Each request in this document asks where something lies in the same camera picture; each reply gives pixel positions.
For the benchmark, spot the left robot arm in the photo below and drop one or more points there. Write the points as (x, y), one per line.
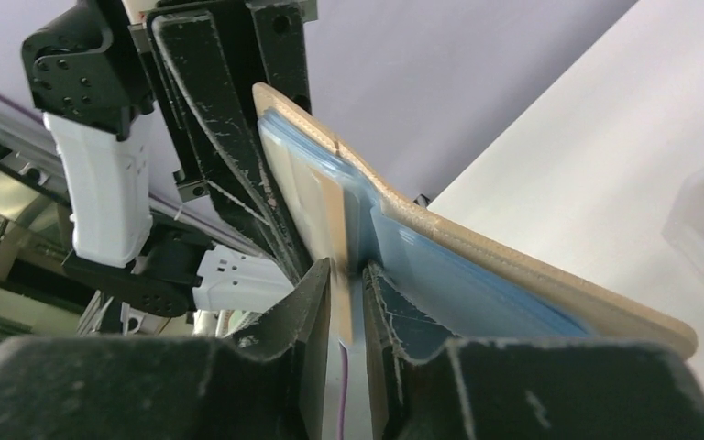
(101, 72)

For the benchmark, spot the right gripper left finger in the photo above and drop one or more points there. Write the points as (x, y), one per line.
(265, 381)

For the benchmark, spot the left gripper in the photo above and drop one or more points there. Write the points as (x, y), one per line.
(202, 59)

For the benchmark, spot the beige card holder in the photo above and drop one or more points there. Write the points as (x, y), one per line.
(469, 283)

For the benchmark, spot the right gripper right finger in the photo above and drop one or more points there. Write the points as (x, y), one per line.
(424, 382)

